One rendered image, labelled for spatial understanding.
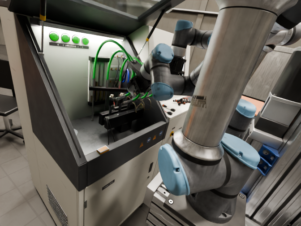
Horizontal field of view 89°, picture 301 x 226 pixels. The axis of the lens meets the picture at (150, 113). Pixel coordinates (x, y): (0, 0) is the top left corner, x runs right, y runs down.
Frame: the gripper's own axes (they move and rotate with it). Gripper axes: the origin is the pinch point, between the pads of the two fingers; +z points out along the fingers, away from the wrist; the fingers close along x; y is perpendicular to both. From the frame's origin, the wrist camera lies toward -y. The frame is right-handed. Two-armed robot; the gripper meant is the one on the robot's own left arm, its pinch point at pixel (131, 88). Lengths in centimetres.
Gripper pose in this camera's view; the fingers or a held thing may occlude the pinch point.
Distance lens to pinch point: 85.3
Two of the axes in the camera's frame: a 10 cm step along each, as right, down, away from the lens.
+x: 8.0, -3.2, 5.1
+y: 4.2, 9.0, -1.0
